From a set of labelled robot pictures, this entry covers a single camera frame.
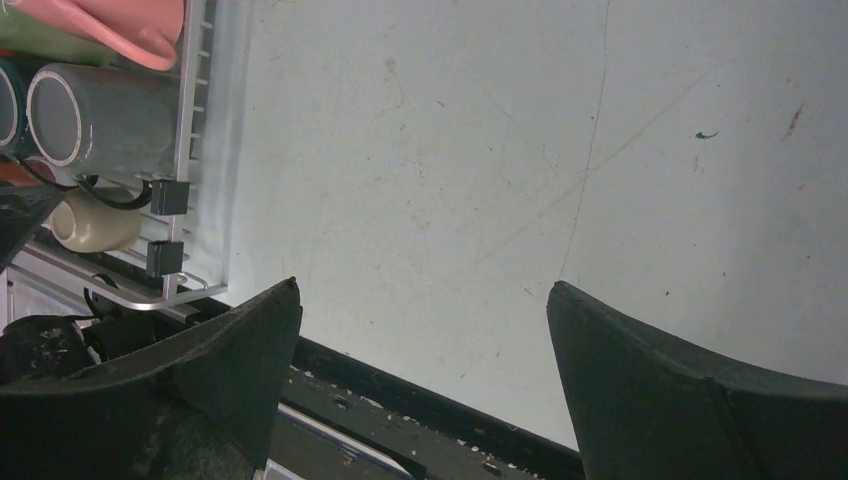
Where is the metal wire dish rack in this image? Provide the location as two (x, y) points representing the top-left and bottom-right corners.
(6, 0), (228, 320)

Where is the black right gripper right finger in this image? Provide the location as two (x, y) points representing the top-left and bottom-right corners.
(547, 281), (847, 479)

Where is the dark grey mug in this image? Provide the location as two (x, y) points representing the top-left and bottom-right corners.
(26, 63), (179, 176)

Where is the small beige cup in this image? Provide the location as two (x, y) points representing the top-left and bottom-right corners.
(49, 188), (142, 253)

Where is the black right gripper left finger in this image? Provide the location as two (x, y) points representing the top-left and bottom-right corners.
(1, 278), (303, 479)

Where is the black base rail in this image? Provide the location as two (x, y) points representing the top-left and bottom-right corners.
(79, 298), (586, 480)

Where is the light green mug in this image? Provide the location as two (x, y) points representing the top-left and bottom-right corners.
(1, 7), (118, 66)

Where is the orange mug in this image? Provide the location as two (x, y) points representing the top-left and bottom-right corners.
(1, 157), (55, 186)

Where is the pink mug white inside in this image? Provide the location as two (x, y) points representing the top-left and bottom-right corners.
(6, 0), (185, 71)

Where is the dark teal mug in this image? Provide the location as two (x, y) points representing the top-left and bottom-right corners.
(1, 57), (40, 156)

